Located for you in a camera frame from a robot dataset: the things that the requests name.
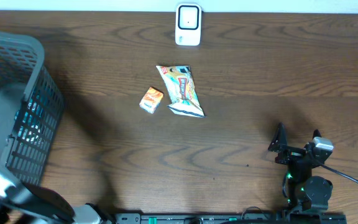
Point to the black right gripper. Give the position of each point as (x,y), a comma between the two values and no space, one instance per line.
(289,154)

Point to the yellow snack bag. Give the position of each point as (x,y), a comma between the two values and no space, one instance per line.
(181,89)

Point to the orange small box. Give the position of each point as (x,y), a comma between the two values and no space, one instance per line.
(151,100)

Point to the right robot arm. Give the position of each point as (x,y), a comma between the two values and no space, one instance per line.
(307,193)

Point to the white barcode scanner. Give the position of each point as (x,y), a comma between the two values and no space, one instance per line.
(188,24)

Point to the grey plastic mesh basket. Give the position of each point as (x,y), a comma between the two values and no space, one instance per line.
(31,107)

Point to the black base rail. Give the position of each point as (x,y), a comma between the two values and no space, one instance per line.
(249,217)

